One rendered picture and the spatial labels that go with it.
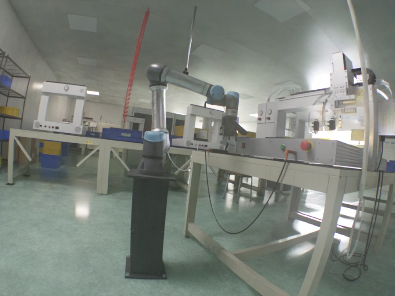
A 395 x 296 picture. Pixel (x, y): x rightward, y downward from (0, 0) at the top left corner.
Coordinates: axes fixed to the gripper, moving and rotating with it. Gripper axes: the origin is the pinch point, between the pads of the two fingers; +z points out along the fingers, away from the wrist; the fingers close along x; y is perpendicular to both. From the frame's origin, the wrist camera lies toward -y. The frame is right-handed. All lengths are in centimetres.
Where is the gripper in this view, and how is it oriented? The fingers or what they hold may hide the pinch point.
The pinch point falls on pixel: (229, 152)
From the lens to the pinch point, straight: 123.1
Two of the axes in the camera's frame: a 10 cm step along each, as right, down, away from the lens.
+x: 2.7, 0.3, -9.6
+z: -1.1, 9.9, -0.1
